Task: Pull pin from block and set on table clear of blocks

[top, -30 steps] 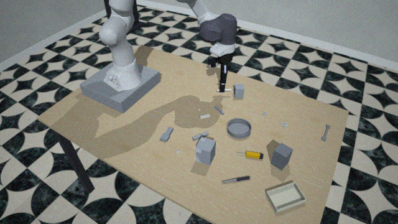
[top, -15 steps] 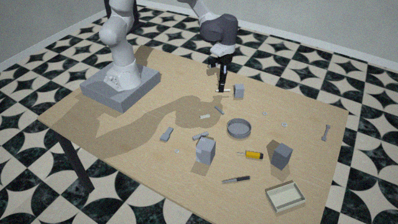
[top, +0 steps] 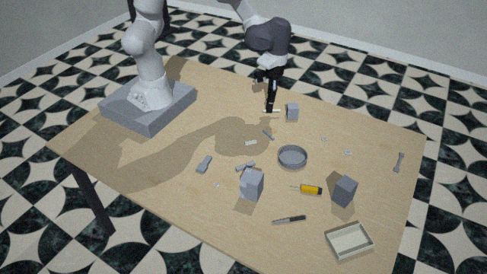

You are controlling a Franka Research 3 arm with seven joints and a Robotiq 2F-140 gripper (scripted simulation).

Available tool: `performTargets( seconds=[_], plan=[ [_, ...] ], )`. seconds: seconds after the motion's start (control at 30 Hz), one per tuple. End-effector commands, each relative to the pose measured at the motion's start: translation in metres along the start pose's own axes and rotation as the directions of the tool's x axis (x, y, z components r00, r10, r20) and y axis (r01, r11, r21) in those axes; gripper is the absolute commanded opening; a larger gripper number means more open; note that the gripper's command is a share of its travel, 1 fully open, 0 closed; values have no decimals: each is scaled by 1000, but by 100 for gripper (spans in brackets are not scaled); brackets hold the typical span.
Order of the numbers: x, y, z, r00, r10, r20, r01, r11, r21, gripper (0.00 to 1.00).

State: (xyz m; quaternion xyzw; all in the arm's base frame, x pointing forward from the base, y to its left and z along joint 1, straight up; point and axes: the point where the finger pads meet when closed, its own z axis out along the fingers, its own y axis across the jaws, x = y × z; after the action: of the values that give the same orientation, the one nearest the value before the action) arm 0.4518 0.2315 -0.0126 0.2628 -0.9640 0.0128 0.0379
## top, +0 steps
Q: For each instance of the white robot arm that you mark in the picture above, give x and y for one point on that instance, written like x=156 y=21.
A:
x=273 y=36

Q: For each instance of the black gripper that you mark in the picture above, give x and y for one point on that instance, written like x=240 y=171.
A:
x=273 y=74

